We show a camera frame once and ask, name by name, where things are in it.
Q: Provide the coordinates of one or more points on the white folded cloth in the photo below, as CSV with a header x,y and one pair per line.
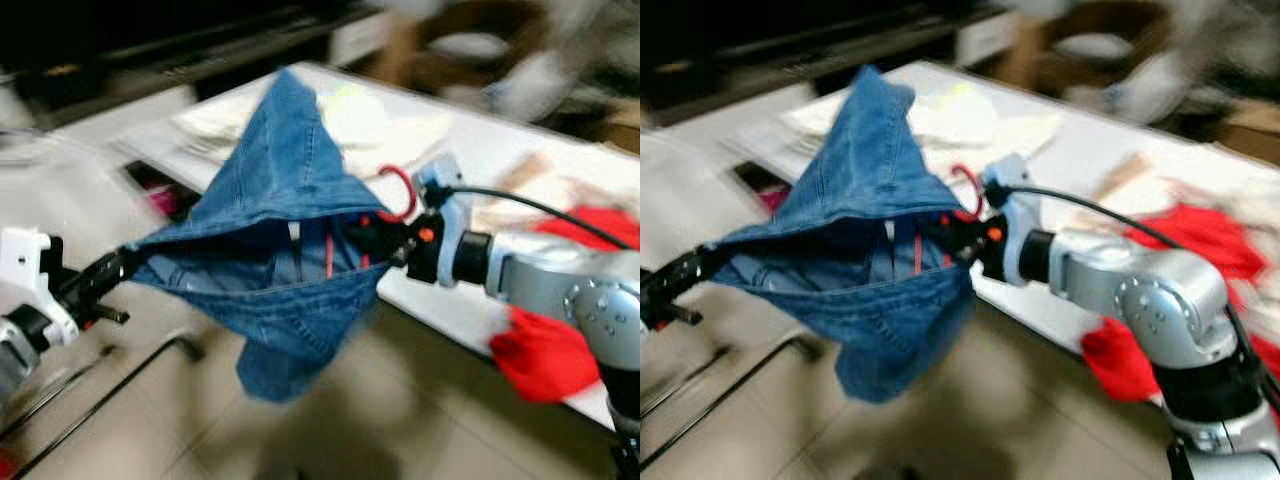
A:
x,y
355,120
960,120

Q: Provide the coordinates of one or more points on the white plastic bag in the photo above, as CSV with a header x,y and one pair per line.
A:
x,y
530,85
1150,85

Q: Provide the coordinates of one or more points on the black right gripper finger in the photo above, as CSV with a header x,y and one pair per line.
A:
x,y
378,229
948,229
388,253
958,253

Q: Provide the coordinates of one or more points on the black metal floor frame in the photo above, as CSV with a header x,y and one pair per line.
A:
x,y
150,365
770,365

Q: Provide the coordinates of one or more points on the cardboard box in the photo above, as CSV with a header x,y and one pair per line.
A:
x,y
1250,130
625,125

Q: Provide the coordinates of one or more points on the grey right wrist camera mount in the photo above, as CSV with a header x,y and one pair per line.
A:
x,y
1012,200
445,200

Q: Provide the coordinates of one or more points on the blue denim garment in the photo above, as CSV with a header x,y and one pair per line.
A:
x,y
270,180
880,180

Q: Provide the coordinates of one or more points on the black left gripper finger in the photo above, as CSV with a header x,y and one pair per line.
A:
x,y
116,278
708,278
113,260
705,259

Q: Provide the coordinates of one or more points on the red cloth garment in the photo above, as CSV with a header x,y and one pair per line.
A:
x,y
540,355
1110,360

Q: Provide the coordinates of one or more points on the brown round basket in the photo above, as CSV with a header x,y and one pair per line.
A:
x,y
475,45
1080,45

